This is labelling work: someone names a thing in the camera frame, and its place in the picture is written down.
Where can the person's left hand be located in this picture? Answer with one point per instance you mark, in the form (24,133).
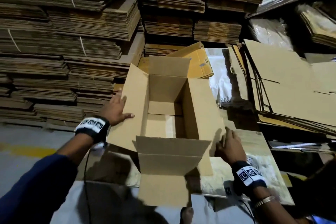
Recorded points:
(113,111)

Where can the person's right hand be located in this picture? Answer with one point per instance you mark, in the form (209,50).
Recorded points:
(231,150)

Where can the brown cardboard box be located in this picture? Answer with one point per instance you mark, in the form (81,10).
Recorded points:
(157,168)

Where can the person's left forearm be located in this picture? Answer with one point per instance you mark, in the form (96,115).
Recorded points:
(42,184)

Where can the person's right forearm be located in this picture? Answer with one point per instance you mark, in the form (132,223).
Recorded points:
(278,213)

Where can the person's bare foot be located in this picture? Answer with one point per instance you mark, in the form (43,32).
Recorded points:
(186,216)

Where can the pile of brown cartons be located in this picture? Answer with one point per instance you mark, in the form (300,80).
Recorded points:
(294,84)

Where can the stacks of flat cardboard bundles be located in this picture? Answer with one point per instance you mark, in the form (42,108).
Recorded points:
(47,48)

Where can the black right wrist band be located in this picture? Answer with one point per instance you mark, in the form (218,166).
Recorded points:
(248,176)

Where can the plywood work board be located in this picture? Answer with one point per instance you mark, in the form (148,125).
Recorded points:
(262,163)

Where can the white plastic sack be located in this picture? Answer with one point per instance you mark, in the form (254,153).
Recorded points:
(219,74)

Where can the yellow carton with blue print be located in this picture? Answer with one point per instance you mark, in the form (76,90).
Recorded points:
(197,61)

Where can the clear plastic sheet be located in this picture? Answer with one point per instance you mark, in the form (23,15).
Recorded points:
(270,32)

